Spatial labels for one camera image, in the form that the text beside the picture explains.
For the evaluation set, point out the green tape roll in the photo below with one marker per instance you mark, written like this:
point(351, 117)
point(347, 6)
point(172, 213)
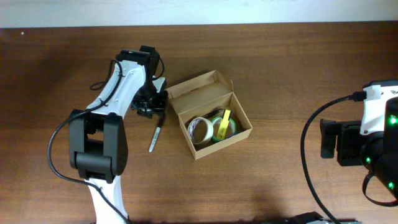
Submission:
point(231, 130)

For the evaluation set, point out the yellow highlighter marker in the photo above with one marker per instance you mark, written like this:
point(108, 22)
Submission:
point(224, 123)

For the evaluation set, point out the black ballpoint pen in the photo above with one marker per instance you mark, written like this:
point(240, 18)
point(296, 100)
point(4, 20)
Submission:
point(212, 113)

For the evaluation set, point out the white masking tape roll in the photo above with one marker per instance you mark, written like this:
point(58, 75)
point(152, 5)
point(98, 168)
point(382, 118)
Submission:
point(200, 130)

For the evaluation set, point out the cardboard box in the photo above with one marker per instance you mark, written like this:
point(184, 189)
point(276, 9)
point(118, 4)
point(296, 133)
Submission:
point(201, 95)

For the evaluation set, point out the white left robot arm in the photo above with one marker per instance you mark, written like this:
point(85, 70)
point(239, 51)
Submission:
point(97, 138)

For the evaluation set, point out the black sharpie marker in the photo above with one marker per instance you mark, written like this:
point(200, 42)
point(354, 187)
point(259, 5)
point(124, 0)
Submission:
point(155, 135)

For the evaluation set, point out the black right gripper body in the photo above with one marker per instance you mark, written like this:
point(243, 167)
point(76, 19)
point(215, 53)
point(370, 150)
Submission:
point(344, 143)

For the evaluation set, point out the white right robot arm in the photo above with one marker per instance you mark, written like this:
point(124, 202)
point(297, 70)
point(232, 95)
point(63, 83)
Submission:
point(370, 142)

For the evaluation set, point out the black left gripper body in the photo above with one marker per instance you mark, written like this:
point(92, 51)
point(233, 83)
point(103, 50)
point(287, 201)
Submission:
point(150, 106)

